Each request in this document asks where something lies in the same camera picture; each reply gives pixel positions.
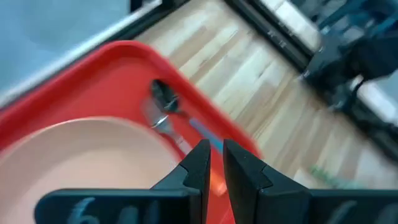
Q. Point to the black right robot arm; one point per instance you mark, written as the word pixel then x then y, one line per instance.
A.
pixel 351 53

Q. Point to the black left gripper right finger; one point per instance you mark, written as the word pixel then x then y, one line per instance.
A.
pixel 245 183

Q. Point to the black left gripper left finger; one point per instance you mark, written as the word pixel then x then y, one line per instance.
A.
pixel 189 183

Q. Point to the red plastic tray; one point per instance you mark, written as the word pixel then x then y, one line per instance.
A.
pixel 102 90

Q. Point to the small green potted plant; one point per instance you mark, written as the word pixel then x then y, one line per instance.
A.
pixel 329 179

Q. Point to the pink round plate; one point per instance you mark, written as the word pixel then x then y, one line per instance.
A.
pixel 87 155

